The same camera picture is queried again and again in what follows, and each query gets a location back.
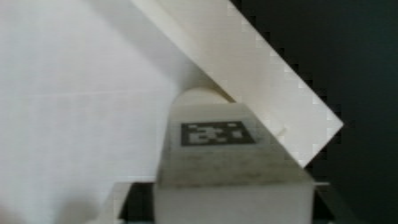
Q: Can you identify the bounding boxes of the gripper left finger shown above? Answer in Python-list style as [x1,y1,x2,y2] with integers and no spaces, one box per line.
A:
[96,182,155,224]

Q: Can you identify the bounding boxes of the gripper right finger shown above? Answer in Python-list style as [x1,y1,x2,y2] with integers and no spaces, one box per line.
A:
[311,182,355,224]

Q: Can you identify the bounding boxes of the white table leg with tag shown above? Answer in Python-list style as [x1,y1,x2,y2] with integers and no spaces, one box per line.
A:
[153,88,314,224]

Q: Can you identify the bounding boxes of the white square tabletop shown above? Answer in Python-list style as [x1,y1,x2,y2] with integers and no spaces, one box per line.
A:
[0,0,343,224]

